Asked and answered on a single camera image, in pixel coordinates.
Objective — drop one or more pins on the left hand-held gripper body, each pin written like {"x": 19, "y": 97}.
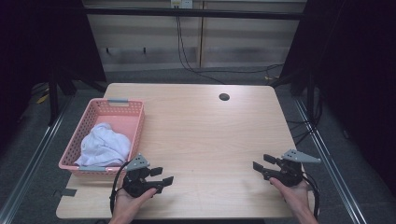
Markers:
{"x": 135, "y": 183}

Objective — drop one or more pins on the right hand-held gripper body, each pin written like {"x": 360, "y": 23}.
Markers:
{"x": 289, "y": 174}

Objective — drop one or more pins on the white towel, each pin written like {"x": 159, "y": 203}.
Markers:
{"x": 102, "y": 146}

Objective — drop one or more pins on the pink plastic basket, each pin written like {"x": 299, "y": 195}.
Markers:
{"x": 120, "y": 119}

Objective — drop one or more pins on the person's left hand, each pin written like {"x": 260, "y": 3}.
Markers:
{"x": 127, "y": 205}

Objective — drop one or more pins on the person's right hand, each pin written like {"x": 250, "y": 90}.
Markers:
{"x": 299, "y": 197}

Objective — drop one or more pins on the grey tape piece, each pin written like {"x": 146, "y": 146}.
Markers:
{"x": 69, "y": 192}

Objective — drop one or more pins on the black metal stand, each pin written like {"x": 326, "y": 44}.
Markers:
{"x": 309, "y": 96}
{"x": 53, "y": 99}

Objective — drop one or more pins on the yellow floor item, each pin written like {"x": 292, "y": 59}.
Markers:
{"x": 42, "y": 99}

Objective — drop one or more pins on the dark curtain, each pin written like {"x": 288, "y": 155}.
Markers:
{"x": 37, "y": 37}
{"x": 358, "y": 62}

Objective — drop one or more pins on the black horizontal bar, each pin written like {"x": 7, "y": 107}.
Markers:
{"x": 140, "y": 12}

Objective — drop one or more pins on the small black wall hook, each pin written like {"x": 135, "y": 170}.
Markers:
{"x": 144, "y": 50}
{"x": 107, "y": 50}

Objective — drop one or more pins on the white wall socket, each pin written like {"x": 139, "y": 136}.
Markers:
{"x": 182, "y": 3}

